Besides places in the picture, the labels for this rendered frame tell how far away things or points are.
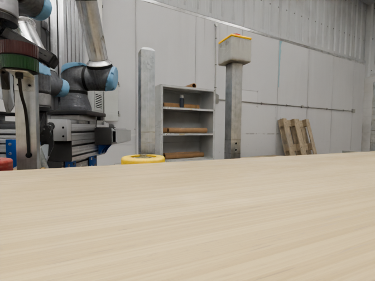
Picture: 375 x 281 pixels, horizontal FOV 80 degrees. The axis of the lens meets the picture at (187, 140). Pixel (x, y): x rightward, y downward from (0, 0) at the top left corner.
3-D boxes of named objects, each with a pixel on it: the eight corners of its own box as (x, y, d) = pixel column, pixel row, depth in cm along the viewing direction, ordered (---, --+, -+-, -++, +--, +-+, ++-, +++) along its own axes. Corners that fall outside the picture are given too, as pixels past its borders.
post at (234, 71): (220, 212, 70) (223, 65, 67) (234, 210, 72) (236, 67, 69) (229, 218, 66) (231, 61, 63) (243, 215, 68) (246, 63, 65)
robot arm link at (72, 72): (68, 93, 117) (68, 67, 117) (95, 93, 117) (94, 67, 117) (55, 89, 105) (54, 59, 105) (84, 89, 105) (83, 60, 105)
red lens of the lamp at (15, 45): (5, 59, 44) (4, 48, 44) (41, 63, 46) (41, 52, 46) (-7, 50, 38) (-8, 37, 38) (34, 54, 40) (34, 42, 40)
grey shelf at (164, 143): (149, 190, 345) (149, 88, 337) (199, 184, 388) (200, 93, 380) (160, 199, 306) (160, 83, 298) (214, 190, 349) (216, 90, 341)
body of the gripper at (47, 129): (54, 141, 82) (53, 108, 82) (50, 143, 74) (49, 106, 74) (29, 142, 79) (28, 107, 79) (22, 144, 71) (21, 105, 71)
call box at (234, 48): (217, 68, 68) (217, 42, 68) (236, 70, 71) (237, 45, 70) (230, 62, 62) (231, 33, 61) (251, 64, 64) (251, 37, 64)
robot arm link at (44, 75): (39, 64, 80) (56, 62, 77) (40, 96, 81) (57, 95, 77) (15, 58, 73) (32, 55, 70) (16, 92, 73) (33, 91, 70)
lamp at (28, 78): (9, 158, 45) (6, 47, 44) (43, 157, 47) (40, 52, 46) (-1, 162, 39) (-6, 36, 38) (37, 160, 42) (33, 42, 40)
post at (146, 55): (138, 235, 59) (138, 49, 57) (151, 232, 61) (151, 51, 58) (141, 241, 56) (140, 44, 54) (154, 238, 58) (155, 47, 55)
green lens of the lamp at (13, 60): (5, 73, 44) (5, 61, 44) (42, 76, 46) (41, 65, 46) (-7, 64, 38) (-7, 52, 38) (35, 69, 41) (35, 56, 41)
